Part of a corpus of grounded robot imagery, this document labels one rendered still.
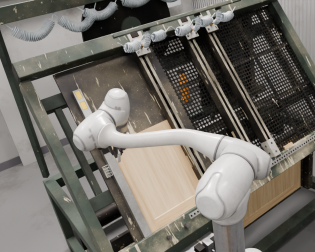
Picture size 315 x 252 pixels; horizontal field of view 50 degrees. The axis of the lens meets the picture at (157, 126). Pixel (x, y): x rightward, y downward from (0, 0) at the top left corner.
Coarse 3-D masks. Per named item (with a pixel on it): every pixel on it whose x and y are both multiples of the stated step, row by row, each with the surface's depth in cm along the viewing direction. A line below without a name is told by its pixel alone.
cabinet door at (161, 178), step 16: (160, 128) 216; (128, 160) 203; (144, 160) 206; (160, 160) 210; (176, 160) 214; (128, 176) 199; (144, 176) 203; (160, 176) 207; (176, 176) 211; (192, 176) 215; (144, 192) 201; (160, 192) 204; (176, 192) 208; (192, 192) 212; (144, 208) 198; (160, 208) 201; (176, 208) 205; (160, 224) 198
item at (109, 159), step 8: (88, 112) 199; (104, 160) 199; (112, 160) 197; (112, 168) 195; (112, 176) 198; (120, 176) 196; (120, 184) 194; (120, 192) 196; (128, 192) 195; (128, 200) 193; (128, 208) 195; (136, 208) 194; (136, 216) 192; (136, 224) 194; (144, 224) 193; (144, 232) 192
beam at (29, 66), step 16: (256, 0) 269; (272, 0) 282; (192, 16) 241; (144, 32) 222; (64, 48) 199; (80, 48) 202; (96, 48) 206; (112, 48) 210; (16, 64) 186; (32, 64) 189; (48, 64) 193; (64, 64) 197; (80, 64) 209; (32, 80) 196
